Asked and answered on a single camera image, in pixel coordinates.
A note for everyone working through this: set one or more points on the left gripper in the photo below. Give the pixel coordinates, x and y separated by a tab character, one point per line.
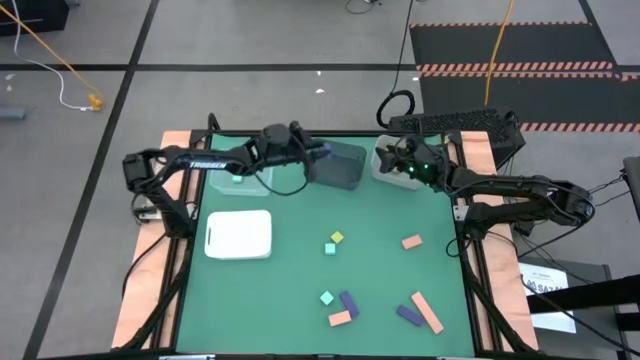
299	145

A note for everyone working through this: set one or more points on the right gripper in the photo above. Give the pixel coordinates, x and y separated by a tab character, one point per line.
425	167

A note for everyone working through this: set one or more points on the purple rectangular block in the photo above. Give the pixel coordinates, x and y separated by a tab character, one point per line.
349	304
327	148
410	315

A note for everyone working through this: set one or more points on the teal rectangular block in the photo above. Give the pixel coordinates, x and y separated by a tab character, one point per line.
237	178

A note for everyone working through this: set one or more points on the short orange block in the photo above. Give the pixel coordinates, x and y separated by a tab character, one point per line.
412	242
340	318

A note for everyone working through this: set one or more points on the yellow cube block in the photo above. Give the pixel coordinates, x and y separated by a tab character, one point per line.
337	237

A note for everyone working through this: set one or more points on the teal cube block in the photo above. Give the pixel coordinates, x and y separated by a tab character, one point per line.
330	248
326	298

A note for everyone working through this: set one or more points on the long orange block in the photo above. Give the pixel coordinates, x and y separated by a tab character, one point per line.
427	312

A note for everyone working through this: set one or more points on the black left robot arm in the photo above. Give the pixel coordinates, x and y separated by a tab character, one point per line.
200	160

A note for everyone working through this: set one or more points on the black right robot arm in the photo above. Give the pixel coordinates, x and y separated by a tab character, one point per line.
500	185

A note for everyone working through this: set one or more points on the beige plastic bin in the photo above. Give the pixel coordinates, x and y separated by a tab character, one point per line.
387	181

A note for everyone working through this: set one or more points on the dark gray translucent bin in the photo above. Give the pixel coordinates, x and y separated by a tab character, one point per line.
345	170

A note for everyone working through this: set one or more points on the black perforated case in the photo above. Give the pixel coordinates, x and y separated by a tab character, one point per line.
450	120

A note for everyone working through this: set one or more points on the clear plastic bin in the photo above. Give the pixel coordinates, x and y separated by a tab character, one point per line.
220	187

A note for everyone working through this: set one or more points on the white plastic bin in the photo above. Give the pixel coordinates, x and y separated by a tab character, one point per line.
240	235

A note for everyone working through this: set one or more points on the tan wooden side board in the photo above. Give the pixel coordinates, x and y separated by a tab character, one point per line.
145	280
500	270

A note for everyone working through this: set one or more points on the black hazard-striped floor mat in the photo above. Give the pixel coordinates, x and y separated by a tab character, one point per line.
525	45
575	97

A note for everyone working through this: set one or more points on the white printed paper sheet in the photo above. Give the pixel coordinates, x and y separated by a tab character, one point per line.
545	272

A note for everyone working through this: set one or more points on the black metal bar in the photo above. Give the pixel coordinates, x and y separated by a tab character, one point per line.
600	292

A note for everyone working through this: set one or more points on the gray cabinet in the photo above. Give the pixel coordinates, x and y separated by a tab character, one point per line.
590	325

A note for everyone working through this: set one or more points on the small gray floor object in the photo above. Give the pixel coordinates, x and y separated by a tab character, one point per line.
12	112

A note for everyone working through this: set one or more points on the black box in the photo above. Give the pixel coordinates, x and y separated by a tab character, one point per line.
30	15

